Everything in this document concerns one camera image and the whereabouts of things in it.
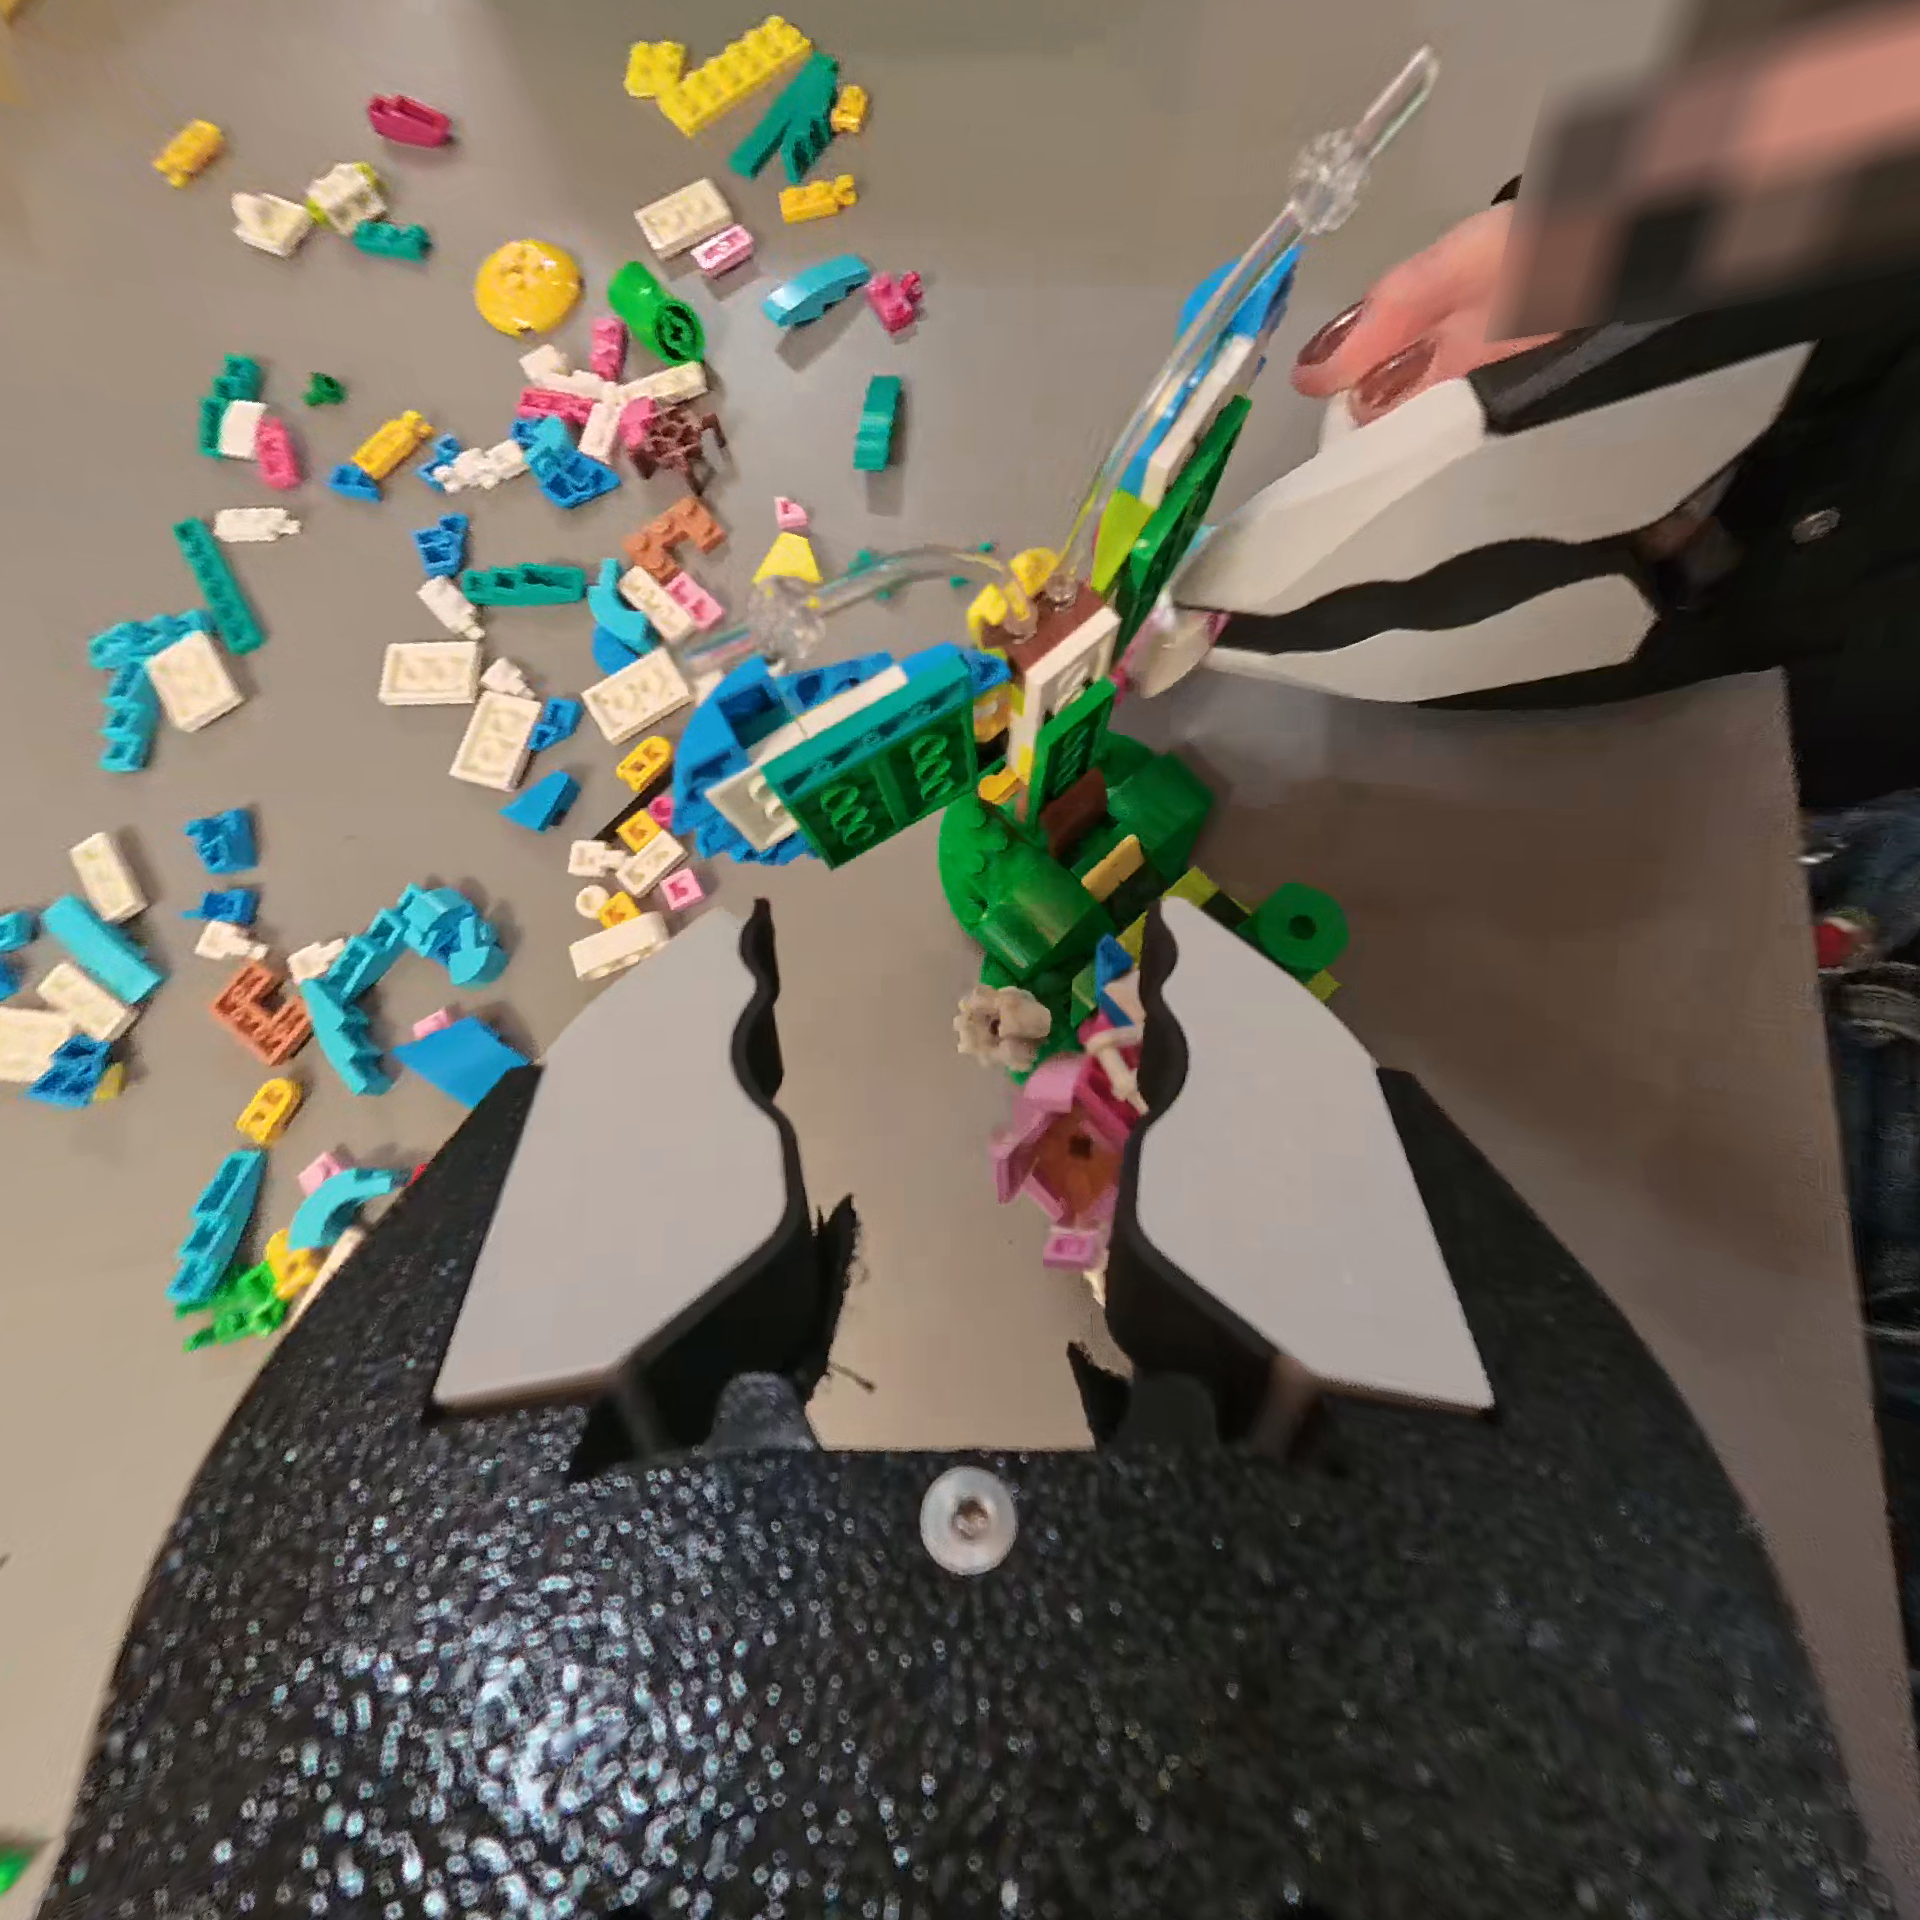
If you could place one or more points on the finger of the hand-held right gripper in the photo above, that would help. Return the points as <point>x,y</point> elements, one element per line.
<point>1471,481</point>
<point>1471,639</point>

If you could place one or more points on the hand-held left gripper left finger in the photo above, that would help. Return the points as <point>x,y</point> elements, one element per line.
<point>629,1200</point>

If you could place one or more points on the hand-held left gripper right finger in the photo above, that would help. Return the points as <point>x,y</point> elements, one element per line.
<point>1287,1200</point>

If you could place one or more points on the colourful lego model green base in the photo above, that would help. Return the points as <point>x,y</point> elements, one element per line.
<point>1035,870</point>

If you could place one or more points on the scattered loose lego bricks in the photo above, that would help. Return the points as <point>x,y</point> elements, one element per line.
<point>195,682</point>

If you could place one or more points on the person's right hand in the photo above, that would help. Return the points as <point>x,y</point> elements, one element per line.
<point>1424,300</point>

